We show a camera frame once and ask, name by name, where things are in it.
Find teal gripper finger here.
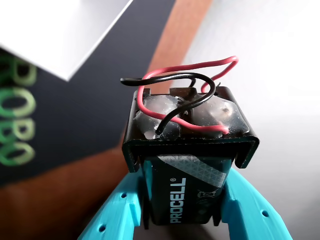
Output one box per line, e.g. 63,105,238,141
221,169,293,240
76,171,145,240

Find small black battery pack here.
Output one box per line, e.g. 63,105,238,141
119,56,261,230

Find white open box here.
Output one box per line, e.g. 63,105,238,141
0,0,135,82

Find black mat with green logo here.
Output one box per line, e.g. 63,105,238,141
0,0,177,187

